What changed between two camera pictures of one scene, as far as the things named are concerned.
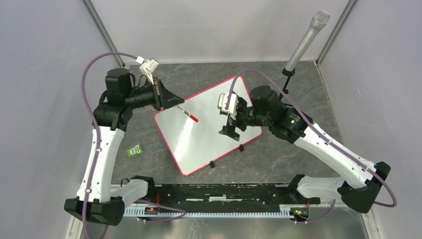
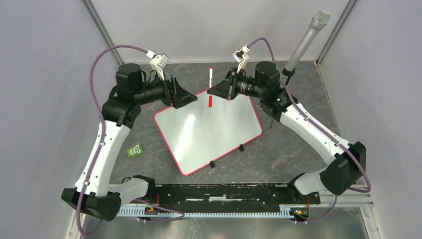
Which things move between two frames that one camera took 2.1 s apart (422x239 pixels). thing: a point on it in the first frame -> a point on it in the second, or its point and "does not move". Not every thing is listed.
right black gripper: (229, 129) -> (227, 87)
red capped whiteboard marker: (190, 116) -> (210, 77)
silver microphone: (318, 22) does not move
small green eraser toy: (135, 151) does not move
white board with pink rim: (193, 145) does not move
